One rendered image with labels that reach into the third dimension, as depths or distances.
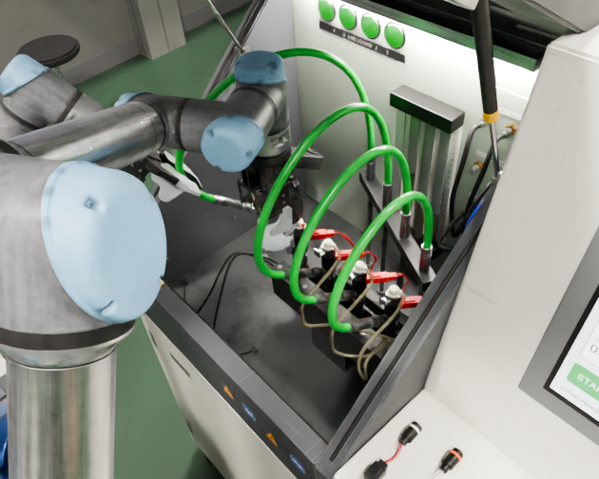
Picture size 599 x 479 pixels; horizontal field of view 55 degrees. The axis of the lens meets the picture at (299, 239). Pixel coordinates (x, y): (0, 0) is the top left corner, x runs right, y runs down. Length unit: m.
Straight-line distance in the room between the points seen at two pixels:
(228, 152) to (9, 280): 0.40
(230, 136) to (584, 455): 0.65
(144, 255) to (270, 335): 0.84
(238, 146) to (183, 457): 1.50
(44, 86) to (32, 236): 0.61
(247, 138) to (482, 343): 0.46
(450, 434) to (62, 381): 0.67
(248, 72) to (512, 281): 0.47
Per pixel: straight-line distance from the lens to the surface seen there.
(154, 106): 0.82
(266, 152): 0.92
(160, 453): 2.15
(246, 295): 1.36
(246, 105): 0.81
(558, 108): 0.74
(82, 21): 4.17
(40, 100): 1.02
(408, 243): 1.08
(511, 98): 1.02
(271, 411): 1.05
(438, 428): 1.01
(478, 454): 1.00
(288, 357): 1.25
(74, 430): 0.52
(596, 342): 0.82
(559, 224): 0.78
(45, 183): 0.45
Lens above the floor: 1.87
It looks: 45 degrees down
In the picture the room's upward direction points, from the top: 5 degrees counter-clockwise
